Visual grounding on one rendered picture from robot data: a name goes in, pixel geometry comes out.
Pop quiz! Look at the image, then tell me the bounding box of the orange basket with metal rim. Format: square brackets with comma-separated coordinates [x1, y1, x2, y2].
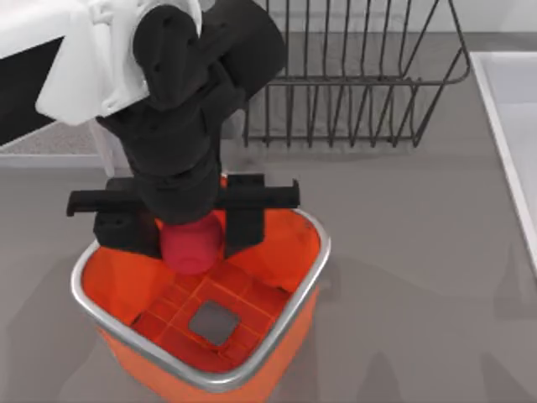
[70, 207, 331, 403]

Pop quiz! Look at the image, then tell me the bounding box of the dark wire dish rack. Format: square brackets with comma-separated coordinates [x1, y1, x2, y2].
[242, 0, 472, 149]

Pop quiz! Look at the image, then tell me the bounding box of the red cup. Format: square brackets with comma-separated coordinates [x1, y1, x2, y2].
[159, 212, 224, 276]

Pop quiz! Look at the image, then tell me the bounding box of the white sink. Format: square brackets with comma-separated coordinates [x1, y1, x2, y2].
[469, 50, 537, 275]

